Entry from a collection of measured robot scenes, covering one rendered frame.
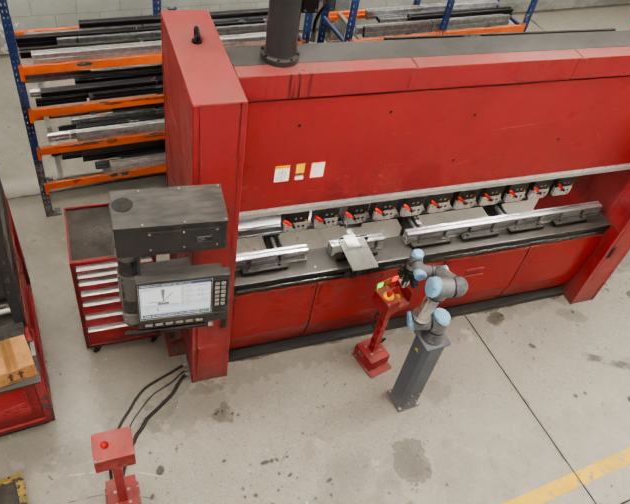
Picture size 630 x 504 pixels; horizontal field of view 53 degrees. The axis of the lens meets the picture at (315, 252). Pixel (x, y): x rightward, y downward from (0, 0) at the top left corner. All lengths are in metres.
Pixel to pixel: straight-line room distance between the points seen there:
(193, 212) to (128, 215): 0.28
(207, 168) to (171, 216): 0.39
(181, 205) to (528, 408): 3.16
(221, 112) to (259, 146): 0.51
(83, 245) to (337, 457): 2.12
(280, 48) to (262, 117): 0.36
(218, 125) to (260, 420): 2.23
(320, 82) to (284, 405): 2.31
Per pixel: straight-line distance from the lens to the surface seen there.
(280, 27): 3.13
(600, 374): 5.56
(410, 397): 4.56
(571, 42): 4.19
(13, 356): 3.53
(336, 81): 3.28
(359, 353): 4.78
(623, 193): 5.28
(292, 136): 3.42
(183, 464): 4.33
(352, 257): 4.09
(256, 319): 4.34
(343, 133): 3.52
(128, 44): 4.99
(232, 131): 3.02
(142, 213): 2.88
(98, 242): 4.11
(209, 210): 2.89
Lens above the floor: 3.94
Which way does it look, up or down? 46 degrees down
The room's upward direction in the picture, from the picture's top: 12 degrees clockwise
